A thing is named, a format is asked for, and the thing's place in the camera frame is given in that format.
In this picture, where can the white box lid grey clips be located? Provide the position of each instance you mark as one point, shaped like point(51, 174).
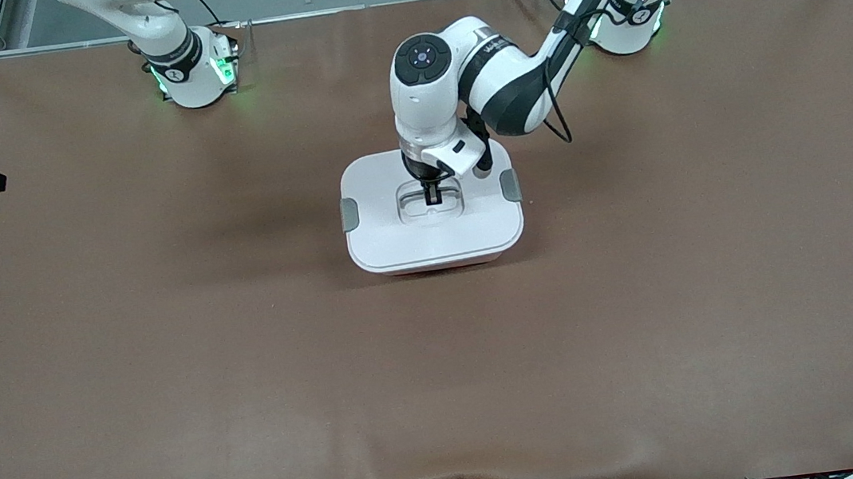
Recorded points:
point(394, 235)

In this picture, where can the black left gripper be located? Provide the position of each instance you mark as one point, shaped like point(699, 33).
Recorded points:
point(419, 166)

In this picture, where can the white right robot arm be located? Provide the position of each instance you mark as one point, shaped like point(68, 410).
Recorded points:
point(192, 81)

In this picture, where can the pink plastic box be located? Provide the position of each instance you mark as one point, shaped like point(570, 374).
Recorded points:
point(438, 268)

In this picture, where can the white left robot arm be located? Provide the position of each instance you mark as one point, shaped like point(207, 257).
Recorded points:
point(504, 78)

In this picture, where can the aluminium table edge rail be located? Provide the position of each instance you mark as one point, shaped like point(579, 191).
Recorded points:
point(368, 7)

